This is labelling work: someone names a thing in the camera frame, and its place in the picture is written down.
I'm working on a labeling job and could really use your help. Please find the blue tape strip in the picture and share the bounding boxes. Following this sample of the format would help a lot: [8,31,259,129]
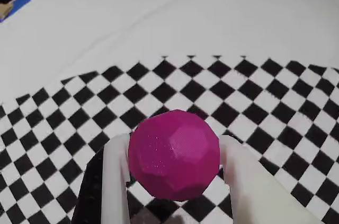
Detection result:
[0,0,33,23]

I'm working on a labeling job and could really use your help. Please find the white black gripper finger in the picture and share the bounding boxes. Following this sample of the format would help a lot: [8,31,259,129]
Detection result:
[70,133,133,224]

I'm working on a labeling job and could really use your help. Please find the pink faceted ball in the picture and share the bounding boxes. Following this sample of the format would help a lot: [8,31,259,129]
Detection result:
[128,109,221,203]

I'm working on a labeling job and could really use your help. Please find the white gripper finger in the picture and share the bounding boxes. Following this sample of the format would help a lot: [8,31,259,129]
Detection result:
[218,134,325,224]

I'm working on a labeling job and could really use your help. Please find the white paper sheet with checkerboard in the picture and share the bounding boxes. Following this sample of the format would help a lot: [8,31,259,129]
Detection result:
[0,0,339,224]

